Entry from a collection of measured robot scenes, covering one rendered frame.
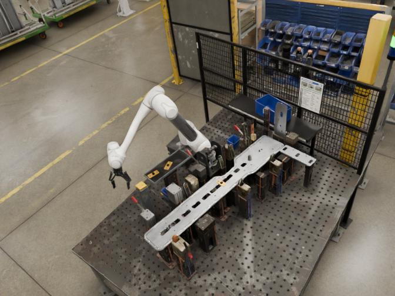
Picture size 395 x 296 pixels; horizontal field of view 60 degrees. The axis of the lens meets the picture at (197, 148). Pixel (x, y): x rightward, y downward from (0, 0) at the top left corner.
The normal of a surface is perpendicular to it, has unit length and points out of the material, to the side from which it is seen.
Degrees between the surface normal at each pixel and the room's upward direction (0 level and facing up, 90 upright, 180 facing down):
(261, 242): 0
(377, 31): 90
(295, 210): 0
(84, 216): 0
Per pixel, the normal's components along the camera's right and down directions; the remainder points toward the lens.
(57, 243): -0.11, -0.74
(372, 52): -0.70, 0.55
